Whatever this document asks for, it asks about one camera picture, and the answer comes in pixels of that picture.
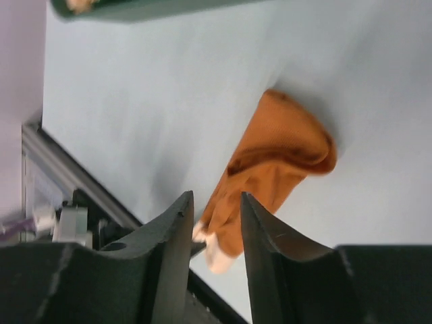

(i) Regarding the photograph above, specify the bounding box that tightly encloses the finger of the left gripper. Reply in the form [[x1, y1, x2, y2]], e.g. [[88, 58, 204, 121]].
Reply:
[[190, 241, 207, 259]]

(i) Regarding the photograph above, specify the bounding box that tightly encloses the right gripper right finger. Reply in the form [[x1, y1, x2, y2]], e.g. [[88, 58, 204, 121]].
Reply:
[[241, 193, 431, 323]]

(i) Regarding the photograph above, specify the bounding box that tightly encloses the orange brown underwear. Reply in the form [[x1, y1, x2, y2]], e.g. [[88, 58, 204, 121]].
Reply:
[[192, 89, 338, 273]]

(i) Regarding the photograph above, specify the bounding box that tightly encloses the green compartment tray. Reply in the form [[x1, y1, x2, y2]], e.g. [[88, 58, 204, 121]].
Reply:
[[48, 0, 252, 24]]

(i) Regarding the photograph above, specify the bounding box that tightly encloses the aluminium front rail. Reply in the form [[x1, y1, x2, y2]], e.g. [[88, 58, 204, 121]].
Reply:
[[22, 123, 142, 229]]

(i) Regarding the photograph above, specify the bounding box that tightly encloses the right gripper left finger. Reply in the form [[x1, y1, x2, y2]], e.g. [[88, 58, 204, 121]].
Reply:
[[1, 191, 194, 323]]

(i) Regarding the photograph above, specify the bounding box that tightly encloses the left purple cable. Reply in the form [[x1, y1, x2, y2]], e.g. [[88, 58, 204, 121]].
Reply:
[[0, 217, 38, 237]]

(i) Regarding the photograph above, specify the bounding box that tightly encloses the peach boxer underwear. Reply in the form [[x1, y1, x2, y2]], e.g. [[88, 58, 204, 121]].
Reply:
[[65, 0, 99, 14]]

